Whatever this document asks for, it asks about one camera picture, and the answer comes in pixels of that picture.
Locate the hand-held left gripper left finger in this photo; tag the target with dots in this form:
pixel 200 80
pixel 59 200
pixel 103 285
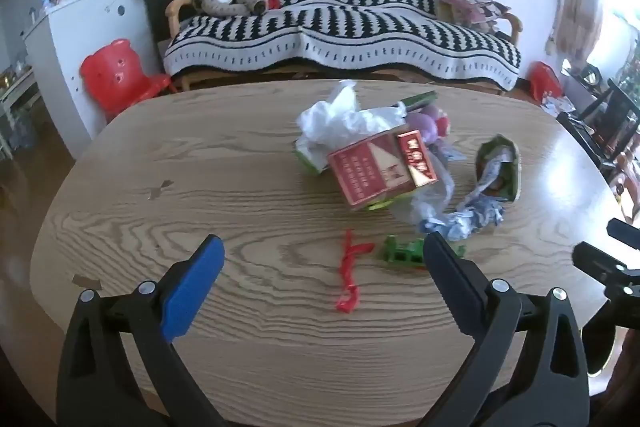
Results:
pixel 192 287

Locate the white cabinet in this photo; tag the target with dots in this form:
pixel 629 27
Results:
pixel 85 27

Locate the white crumpled plastic bag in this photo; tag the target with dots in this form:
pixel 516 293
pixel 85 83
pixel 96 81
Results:
pixel 340 117

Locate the red plastic child chair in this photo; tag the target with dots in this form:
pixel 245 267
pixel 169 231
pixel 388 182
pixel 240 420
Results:
pixel 117 72

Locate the green toy piece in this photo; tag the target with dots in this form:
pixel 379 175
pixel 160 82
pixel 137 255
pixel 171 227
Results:
pixel 400 252

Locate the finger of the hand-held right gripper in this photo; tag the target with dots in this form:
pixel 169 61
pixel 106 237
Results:
pixel 625 229
pixel 597 259

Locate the clear plastic bag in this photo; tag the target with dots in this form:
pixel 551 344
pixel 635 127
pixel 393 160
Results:
pixel 431 202

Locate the wooden sofa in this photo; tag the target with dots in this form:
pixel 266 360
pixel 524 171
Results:
pixel 176 9

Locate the pink floral cushion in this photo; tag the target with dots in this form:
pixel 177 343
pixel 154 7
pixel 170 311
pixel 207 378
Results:
pixel 470 7

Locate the green foil wrapper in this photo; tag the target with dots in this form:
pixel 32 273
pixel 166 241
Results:
pixel 507 152

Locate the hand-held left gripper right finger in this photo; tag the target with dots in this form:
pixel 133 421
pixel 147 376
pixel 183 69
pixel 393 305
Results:
pixel 450 272

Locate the blue white crumpled wrapper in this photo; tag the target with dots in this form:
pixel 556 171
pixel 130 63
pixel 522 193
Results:
pixel 475 214

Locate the light wooden table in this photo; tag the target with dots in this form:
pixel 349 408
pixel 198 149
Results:
pixel 250 187

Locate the red plastic strip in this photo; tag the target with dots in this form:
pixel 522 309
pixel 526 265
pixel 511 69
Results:
pixel 346 267

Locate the black wooden chair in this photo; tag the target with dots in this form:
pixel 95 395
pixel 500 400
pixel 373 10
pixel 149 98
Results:
pixel 615 107

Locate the red carton box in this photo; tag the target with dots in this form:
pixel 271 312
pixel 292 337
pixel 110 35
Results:
pixel 370 172

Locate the green marker pen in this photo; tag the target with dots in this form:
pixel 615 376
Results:
pixel 419 100

